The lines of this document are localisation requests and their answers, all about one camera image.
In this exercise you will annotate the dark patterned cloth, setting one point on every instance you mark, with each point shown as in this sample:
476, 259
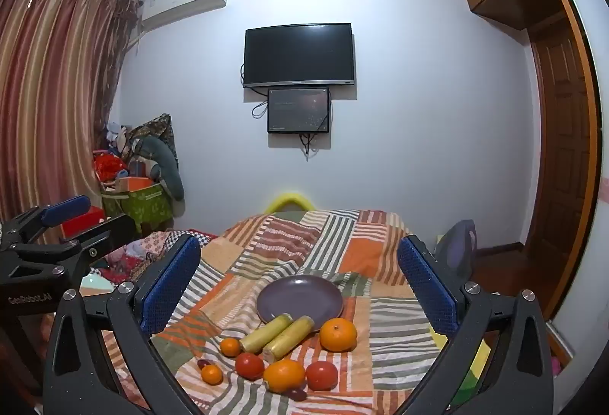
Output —
159, 127

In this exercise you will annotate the small tangerine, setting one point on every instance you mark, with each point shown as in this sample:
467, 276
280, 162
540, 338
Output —
230, 347
211, 374

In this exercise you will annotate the oval orange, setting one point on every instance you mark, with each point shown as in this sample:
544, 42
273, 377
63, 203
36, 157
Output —
284, 375

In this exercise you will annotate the purple plate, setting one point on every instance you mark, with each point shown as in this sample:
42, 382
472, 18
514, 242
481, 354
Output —
299, 296

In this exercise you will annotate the yellow curved cushion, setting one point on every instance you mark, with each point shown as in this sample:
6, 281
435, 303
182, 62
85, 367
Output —
288, 200

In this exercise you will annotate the red plastic bag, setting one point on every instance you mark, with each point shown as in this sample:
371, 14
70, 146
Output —
107, 167

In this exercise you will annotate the striped patchwork blanket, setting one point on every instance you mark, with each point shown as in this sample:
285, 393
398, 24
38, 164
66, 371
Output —
380, 253

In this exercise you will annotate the large round orange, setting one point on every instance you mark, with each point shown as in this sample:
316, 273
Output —
338, 335

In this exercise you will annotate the floral pink quilt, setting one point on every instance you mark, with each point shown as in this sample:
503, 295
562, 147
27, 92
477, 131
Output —
133, 253

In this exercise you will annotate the small black wall monitor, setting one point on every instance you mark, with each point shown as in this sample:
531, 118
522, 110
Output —
299, 110

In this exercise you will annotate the grey plush toy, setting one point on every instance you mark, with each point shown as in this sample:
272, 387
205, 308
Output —
164, 162

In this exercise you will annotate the brown wooden door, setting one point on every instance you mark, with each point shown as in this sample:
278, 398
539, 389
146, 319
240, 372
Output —
561, 134

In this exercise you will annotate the striped red curtain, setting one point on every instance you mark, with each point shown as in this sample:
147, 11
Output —
52, 86

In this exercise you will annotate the yellow green foam mat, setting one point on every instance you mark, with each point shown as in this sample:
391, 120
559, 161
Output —
468, 377

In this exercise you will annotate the red box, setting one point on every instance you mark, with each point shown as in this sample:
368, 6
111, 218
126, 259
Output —
83, 222

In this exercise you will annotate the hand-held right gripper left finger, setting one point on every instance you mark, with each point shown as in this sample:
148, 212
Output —
171, 284

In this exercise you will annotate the small dark red jujube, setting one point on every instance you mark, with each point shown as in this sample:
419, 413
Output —
203, 363
297, 394

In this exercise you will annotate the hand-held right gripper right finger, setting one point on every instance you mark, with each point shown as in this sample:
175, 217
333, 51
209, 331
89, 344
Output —
428, 286

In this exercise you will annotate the black wall television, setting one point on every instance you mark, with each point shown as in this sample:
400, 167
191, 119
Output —
299, 53

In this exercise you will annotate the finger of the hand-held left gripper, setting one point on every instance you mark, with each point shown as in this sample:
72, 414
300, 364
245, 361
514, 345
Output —
112, 234
66, 208

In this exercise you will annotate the checkered cloth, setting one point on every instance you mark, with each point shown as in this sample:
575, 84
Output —
202, 236

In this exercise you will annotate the green sugarcane piece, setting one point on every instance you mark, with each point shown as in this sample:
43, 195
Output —
290, 336
264, 334

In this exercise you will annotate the green storage box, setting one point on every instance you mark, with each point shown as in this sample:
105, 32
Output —
142, 205

